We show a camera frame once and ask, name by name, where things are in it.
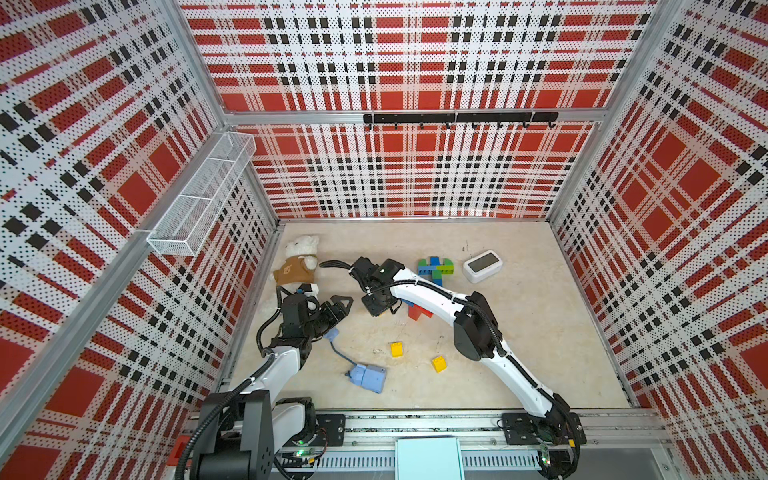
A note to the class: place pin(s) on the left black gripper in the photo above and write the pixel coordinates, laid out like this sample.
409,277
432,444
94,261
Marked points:
335,314

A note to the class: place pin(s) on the yellow small lego brick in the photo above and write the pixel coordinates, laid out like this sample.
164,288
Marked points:
439,364

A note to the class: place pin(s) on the black hook rail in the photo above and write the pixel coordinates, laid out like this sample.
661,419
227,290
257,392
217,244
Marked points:
523,118

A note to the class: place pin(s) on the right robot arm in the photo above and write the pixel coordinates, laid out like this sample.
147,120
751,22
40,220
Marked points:
476,336

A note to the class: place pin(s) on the light blue tray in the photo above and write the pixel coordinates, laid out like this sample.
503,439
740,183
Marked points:
425,458

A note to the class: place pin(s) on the yellow square lego brick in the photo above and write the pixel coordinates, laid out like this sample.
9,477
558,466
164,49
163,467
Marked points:
396,349

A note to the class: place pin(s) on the red square lego brick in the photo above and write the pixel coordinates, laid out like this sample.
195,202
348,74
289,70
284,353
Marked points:
414,312

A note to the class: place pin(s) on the light blue charger with cable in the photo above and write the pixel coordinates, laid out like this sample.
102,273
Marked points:
369,377

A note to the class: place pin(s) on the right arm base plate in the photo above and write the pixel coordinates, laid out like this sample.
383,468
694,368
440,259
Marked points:
528,429

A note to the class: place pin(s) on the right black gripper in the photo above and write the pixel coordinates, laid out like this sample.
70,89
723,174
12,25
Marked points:
375,311

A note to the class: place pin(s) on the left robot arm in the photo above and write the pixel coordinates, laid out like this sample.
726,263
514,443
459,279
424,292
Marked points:
240,431

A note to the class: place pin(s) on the white wire mesh basket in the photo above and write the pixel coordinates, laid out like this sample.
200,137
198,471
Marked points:
186,224

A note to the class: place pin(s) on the white digital clock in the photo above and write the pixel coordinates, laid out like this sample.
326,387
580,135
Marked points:
482,266

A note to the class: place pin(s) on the white teddy bear brown shirt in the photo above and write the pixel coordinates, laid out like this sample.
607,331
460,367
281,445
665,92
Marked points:
300,263

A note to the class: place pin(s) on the red tool box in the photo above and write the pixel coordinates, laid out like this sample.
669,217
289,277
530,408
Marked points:
177,450

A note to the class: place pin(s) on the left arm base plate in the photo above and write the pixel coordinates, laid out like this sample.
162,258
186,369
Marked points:
325,430

